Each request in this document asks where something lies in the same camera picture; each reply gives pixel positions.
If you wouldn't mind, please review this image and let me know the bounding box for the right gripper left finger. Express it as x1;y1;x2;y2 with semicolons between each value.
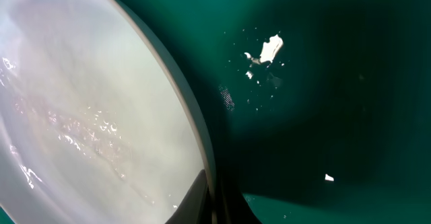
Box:
166;170;212;224

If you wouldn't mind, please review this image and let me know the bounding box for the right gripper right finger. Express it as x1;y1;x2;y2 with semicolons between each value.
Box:
215;177;261;224

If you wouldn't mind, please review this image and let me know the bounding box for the light blue plate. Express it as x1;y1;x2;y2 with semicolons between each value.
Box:
1;0;213;223

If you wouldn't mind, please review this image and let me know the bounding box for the teal plastic tray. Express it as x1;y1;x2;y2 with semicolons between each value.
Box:
0;0;431;224

